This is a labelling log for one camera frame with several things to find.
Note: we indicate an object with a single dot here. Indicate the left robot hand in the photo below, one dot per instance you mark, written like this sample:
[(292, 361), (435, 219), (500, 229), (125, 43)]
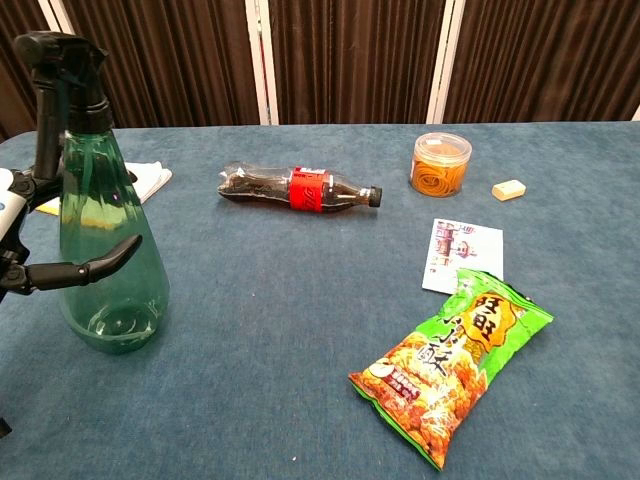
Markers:
[(30, 250)]

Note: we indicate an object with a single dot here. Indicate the green spray bottle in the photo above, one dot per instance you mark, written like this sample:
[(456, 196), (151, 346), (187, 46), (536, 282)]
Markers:
[(107, 225)]

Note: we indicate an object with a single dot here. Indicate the cola bottle red label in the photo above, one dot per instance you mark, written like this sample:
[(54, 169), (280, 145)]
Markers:
[(300, 190)]

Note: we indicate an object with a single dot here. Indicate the white notepad yellow edge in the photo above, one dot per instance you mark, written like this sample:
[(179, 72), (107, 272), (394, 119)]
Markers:
[(150, 177)]

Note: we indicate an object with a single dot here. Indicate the blue table mat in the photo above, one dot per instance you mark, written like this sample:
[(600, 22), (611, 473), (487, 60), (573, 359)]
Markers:
[(300, 325)]

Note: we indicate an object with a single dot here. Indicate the clear jar of rubber bands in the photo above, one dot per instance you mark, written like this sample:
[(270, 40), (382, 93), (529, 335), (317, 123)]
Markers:
[(440, 165)]

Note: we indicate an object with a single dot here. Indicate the white printed card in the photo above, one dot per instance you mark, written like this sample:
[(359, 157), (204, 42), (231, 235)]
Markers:
[(462, 255)]

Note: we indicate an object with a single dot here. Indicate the green snack bag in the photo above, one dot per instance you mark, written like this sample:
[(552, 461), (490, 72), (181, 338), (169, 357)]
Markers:
[(450, 365)]

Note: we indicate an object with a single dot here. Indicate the cream eraser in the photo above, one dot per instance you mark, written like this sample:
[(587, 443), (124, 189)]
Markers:
[(509, 189)]

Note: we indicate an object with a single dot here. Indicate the white partition frame post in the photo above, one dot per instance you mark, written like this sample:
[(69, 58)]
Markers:
[(262, 60), (636, 114), (440, 60)]

